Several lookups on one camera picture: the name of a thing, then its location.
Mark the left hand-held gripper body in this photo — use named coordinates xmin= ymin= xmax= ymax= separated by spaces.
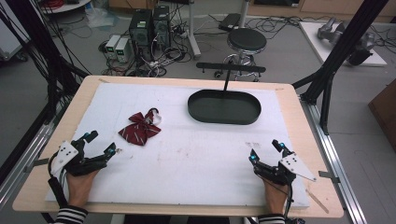
xmin=49 ymin=139 xmax=108 ymax=177

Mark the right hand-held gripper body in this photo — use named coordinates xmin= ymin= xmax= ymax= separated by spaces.
xmin=252 ymin=152 xmax=318 ymax=187

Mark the red striped bow tie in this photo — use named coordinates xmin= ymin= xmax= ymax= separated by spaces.
xmin=118 ymin=107 xmax=163 ymax=147

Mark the person's left hand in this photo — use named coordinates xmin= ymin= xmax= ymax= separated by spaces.
xmin=64 ymin=169 xmax=101 ymax=209

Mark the person's right hand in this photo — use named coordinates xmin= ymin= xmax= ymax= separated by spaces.
xmin=262 ymin=178 xmax=291 ymax=217

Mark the wooden table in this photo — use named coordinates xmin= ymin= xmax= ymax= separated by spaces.
xmin=11 ymin=75 xmax=345 ymax=219

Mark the grey metal clip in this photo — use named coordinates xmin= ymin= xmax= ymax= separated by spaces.
xmin=22 ymin=157 xmax=51 ymax=174
xmin=318 ymin=170 xmax=341 ymax=185

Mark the thin wooden stick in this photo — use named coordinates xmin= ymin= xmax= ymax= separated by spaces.
xmin=304 ymin=188 xmax=331 ymax=215

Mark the black oval tray hanger stand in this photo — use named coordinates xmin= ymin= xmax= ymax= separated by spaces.
xmin=187 ymin=62 xmax=267 ymax=126

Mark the white foam mat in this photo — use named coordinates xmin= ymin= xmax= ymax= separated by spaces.
xmin=44 ymin=81 xmax=311 ymax=209

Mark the white power supply unit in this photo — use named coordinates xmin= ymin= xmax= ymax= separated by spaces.
xmin=114 ymin=37 xmax=132 ymax=63
xmin=105 ymin=34 xmax=121 ymax=60

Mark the person's dark lap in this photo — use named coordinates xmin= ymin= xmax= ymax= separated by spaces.
xmin=123 ymin=214 xmax=232 ymax=224

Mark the black round stool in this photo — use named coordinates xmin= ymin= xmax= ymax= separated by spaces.
xmin=213 ymin=27 xmax=268 ymax=83

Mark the white floor board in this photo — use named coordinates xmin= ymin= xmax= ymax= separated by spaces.
xmin=298 ymin=21 xmax=389 ymax=67

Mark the brown wooden cabinet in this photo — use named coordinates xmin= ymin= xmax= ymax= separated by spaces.
xmin=367 ymin=78 xmax=396 ymax=145

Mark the clear plastic bag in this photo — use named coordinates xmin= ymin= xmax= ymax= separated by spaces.
xmin=85 ymin=5 xmax=121 ymax=30

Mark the black computer tower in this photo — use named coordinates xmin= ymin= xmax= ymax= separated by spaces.
xmin=151 ymin=5 xmax=172 ymax=49
xmin=128 ymin=8 xmax=154 ymax=49

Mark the white round table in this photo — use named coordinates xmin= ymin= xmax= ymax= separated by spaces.
xmin=39 ymin=0 xmax=93 ymax=15

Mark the black flat box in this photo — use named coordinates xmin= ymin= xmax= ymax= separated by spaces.
xmin=218 ymin=12 xmax=243 ymax=33

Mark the white desk leg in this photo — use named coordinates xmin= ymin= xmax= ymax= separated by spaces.
xmin=184 ymin=0 xmax=203 ymax=61

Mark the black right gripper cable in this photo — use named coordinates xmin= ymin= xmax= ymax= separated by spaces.
xmin=283 ymin=182 xmax=307 ymax=224

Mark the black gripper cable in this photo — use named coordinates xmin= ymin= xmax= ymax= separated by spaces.
xmin=46 ymin=150 xmax=70 ymax=209
xmin=283 ymin=182 xmax=307 ymax=224

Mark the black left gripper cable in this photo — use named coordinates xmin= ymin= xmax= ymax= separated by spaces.
xmin=46 ymin=150 xmax=70 ymax=209

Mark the aluminium rail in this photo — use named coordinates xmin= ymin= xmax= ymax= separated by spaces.
xmin=299 ymin=95 xmax=369 ymax=224
xmin=0 ymin=102 xmax=68 ymax=210

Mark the black frame post with cables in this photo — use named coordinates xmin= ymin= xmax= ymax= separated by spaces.
xmin=0 ymin=0 xmax=92 ymax=126

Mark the tangle of floor cables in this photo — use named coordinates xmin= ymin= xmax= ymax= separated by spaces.
xmin=98 ymin=29 xmax=195 ymax=78

